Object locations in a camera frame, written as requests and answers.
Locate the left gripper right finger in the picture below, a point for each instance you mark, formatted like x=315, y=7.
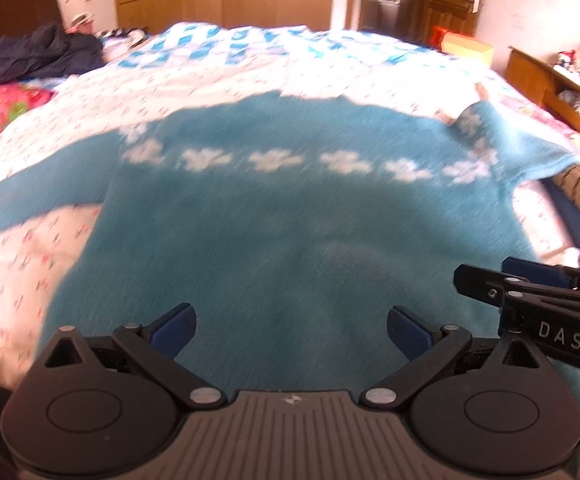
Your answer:
x=431, y=353

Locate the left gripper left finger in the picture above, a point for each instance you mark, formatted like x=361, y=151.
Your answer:
x=153, y=349

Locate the blue sweater with white flowers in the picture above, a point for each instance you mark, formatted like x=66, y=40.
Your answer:
x=292, y=226

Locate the dark navy clothes pile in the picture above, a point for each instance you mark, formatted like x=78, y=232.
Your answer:
x=48, y=52

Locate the white cherry print bedsheet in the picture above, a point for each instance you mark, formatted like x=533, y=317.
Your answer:
x=36, y=253

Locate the wooden side cabinet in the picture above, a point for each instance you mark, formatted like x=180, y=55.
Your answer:
x=542, y=84

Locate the orange box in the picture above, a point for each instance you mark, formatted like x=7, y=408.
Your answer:
x=463, y=46

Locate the blue white checkered quilt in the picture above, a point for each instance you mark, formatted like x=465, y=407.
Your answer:
x=203, y=42

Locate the pink cup on nightstand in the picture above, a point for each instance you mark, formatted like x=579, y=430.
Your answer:
x=82, y=24

